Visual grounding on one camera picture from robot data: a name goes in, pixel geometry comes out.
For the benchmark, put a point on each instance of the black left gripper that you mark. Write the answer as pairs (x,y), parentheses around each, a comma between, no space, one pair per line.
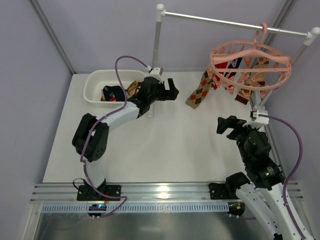
(164,90)

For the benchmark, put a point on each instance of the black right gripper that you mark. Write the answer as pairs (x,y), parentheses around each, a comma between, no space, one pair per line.
(232,128)

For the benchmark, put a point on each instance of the beige orange argyle sock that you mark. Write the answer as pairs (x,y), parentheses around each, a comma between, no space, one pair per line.
(198,95)

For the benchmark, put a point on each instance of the navy sock red toe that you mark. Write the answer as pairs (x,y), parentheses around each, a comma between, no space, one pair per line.
(233,65)

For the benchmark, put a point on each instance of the navy sock beige toe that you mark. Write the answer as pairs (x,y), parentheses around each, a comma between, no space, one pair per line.
(113,93)

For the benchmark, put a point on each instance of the pink round clip hanger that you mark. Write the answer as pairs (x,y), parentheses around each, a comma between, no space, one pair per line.
(251,51)

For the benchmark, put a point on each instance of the beige striped ribbed sock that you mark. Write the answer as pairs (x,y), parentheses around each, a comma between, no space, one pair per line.
(255,80)

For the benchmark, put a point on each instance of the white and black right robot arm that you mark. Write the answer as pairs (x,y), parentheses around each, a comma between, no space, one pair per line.
(263,186)

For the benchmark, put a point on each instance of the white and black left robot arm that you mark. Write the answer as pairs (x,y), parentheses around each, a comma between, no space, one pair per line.
(91,137)

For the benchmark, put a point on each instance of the white perforated plastic basket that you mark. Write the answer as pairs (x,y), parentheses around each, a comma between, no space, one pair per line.
(97,80)

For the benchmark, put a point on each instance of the silver white clothes rack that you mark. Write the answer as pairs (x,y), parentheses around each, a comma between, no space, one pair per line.
(221,103)

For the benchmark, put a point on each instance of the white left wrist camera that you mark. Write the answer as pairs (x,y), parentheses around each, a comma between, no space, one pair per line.
(155,72)

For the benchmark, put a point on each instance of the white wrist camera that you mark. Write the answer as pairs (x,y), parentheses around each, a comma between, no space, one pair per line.
(258,118)
(155,72)

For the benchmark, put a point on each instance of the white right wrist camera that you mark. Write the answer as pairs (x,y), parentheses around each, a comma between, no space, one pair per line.
(258,118)

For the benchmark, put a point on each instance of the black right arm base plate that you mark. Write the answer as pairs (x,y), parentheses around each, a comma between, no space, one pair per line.
(223,191)

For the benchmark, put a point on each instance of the grey slotted cable duct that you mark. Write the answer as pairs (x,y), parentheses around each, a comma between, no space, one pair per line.
(136,207)

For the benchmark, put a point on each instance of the aluminium mounting rail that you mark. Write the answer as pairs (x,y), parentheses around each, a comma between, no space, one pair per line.
(157,191)

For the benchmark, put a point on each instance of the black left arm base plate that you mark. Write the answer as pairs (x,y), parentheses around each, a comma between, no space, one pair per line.
(87,193)

